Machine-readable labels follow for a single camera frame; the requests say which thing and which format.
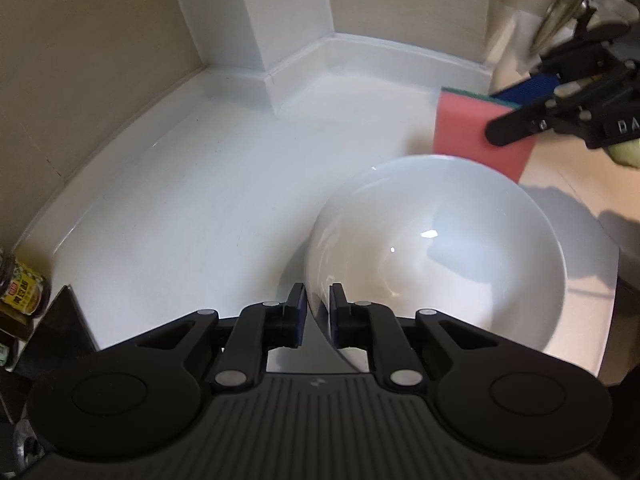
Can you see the black lid jar yellow label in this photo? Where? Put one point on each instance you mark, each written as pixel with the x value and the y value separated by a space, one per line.
pixel 22 290

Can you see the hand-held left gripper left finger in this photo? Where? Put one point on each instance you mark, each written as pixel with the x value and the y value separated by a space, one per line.
pixel 299 312

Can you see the green cloth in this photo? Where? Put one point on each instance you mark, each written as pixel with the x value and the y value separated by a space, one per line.
pixel 627 152

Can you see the pink and green sponge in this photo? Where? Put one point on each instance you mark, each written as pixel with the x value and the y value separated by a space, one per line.
pixel 460 125

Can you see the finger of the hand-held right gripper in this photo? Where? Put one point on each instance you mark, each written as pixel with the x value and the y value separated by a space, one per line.
pixel 520 125
pixel 530 89

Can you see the white ceramic bowl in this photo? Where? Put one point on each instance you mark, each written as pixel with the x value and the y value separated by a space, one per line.
pixel 430 260

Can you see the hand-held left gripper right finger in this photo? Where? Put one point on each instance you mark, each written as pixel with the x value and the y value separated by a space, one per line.
pixel 337 312

